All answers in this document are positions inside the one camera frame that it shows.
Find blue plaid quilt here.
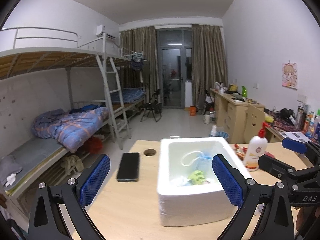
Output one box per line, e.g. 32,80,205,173
31,107,109,153

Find black folding chair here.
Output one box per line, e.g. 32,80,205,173
140,89,162,122

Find brown left curtain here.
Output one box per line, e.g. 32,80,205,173
119,26,159,101

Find far bed blue mattress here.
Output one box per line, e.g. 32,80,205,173
111,88,145,103

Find white lotion pump bottle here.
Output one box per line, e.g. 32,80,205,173
242,122,269,172

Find floral tissue pack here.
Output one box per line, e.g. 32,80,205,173
188,170,207,185

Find light wooden desk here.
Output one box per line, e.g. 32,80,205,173
210,88,249,144

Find red tissue packet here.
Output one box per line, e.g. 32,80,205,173
234,144,247,160

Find white styrofoam box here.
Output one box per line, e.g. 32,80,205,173
157,137,250,226

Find brown right curtain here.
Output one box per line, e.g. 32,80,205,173
191,24,228,106

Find glass balcony door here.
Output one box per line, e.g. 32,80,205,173
156,28,192,109

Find clear spray bottle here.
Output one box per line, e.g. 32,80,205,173
209,125,217,137

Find wooden smiley chair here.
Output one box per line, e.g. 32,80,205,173
244,104,265,143

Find anime girl wall poster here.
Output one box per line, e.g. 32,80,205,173
282,61,298,90

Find white metal bunk bed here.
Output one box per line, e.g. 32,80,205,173
1,35,136,198

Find orange bucket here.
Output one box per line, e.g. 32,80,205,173
189,106,196,116

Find printed paper sheet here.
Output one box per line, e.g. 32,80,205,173
281,132,309,142

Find brown curtain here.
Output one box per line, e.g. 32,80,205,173
191,24,228,106
119,26,159,101

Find person's right hand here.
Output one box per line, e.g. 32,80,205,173
296,206,319,233

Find black smartphone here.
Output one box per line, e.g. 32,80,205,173
116,152,140,183

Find blue surgical face mask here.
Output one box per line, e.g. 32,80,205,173
180,151,213,177

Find black headphones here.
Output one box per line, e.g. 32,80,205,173
280,108,296,125

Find green bottle on desk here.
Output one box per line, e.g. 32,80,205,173
241,86,247,98

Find white air conditioner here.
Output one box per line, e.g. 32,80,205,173
96,25,116,40

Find red bag under bed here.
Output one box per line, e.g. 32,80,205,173
82,137,103,154

